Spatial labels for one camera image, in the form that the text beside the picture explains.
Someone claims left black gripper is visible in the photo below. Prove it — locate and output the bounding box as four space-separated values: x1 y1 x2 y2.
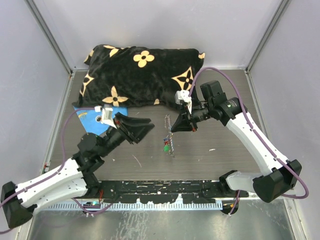
98 111 154 157

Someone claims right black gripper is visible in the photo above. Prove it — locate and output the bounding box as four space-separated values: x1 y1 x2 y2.
171 101 214 132

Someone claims green tagged key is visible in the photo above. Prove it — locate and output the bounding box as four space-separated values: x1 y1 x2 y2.
163 146 170 152

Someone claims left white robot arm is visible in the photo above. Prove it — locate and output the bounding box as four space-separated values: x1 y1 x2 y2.
0 112 155 229

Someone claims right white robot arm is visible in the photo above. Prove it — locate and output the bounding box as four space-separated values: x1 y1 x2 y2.
171 80 302 203

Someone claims blue cartoon cloth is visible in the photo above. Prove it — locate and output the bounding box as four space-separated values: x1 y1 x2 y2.
73 105 128 135

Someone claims black floral plush pillow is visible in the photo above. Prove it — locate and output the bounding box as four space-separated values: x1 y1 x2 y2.
73 44 205 109

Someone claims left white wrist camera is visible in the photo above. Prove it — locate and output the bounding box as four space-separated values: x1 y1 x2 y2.
94 104 117 129

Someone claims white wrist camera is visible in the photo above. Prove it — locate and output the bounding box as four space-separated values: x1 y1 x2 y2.
94 104 117 129
174 90 193 114

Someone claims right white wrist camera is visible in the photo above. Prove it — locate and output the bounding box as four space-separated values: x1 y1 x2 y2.
174 90 193 114

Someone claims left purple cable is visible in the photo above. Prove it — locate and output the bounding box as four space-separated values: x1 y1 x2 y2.
0 106 103 233

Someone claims purple cable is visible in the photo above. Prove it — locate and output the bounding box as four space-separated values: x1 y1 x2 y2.
188 66 310 200
0 106 103 233

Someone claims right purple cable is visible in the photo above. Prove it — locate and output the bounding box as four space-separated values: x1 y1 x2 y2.
188 66 310 200

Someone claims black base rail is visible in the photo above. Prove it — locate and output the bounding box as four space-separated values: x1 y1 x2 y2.
76 180 238 204

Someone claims white slotted cable duct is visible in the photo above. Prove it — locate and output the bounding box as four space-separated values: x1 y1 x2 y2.
44 198 223 211

